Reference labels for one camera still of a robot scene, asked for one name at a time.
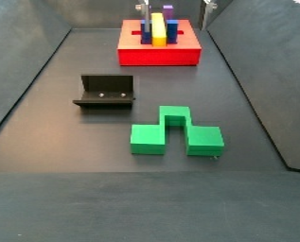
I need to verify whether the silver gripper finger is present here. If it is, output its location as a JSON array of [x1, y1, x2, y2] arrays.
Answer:
[[202, 0, 219, 29], [136, 0, 151, 32]]

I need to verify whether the green stepped bridge block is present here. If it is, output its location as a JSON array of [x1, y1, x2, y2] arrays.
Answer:
[[129, 106, 224, 156]]

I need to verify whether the red board base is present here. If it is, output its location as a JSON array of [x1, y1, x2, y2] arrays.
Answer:
[[117, 20, 202, 66]]

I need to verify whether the black angle fixture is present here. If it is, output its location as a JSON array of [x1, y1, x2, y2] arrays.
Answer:
[[73, 74, 135, 107]]

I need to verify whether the purple block right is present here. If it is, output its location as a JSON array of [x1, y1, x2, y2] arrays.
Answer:
[[163, 5, 173, 20]]

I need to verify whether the yellow arch block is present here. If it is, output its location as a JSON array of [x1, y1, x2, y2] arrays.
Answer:
[[151, 12, 168, 46]]

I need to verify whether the blue block right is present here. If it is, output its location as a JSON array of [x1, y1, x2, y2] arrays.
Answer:
[[167, 20, 179, 43]]

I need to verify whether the blue block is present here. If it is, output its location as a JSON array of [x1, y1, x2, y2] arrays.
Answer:
[[141, 20, 152, 44], [167, 20, 179, 43]]

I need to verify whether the blue block left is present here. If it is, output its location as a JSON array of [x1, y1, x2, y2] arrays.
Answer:
[[141, 20, 152, 44]]

